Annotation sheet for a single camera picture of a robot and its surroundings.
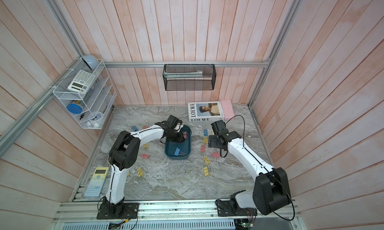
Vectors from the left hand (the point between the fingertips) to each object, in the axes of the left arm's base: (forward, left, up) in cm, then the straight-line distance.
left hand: (182, 141), depth 99 cm
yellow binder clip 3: (-14, -15, 0) cm, 20 cm away
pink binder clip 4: (-10, -22, -1) cm, 24 cm away
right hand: (-6, -21, +10) cm, 24 cm away
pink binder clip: (+12, +28, 0) cm, 30 cm away
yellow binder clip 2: (+1, -16, 0) cm, 16 cm away
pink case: (+29, -35, +1) cm, 46 cm away
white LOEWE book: (+24, -16, +3) cm, 30 cm away
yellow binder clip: (-22, +23, +1) cm, 32 cm away
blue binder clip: (-8, +3, 0) cm, 9 cm away
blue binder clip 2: (+7, -16, 0) cm, 17 cm away
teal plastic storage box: (-3, -2, -3) cm, 4 cm away
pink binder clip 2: (+4, -2, +1) cm, 4 cm away
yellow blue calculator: (-29, +47, 0) cm, 55 cm away
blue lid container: (+1, +56, +30) cm, 63 cm away
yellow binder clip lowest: (-20, -14, 0) cm, 25 cm away
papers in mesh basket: (+25, +7, +34) cm, 43 cm away
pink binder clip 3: (-5, -14, 0) cm, 15 cm away
